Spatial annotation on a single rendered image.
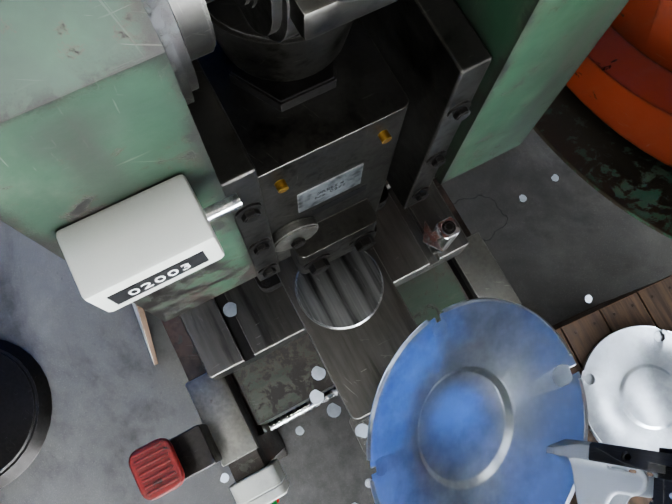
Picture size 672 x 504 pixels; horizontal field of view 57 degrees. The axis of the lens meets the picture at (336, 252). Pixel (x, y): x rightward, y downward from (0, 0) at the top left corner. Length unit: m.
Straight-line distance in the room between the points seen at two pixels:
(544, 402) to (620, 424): 0.76
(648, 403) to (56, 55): 1.32
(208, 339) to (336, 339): 0.20
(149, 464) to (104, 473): 0.82
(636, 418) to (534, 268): 0.54
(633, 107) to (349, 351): 0.46
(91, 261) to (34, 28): 0.12
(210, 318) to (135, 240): 0.64
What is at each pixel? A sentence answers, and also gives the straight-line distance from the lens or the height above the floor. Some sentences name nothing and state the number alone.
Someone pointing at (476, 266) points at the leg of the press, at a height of 0.64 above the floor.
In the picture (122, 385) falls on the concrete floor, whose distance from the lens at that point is 1.71.
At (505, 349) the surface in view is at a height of 0.97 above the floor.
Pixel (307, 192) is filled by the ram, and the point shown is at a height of 1.09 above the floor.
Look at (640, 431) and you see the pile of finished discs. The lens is 1.43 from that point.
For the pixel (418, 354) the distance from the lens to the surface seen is 0.78.
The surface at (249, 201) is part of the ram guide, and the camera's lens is 0.43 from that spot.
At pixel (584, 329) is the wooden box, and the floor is 0.35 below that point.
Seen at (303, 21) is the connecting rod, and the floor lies 1.36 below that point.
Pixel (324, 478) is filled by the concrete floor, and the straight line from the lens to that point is 1.64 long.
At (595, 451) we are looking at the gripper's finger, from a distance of 0.59.
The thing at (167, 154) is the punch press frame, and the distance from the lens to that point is 0.31.
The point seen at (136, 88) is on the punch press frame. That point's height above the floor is 1.42.
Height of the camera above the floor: 1.63
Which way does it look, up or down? 75 degrees down
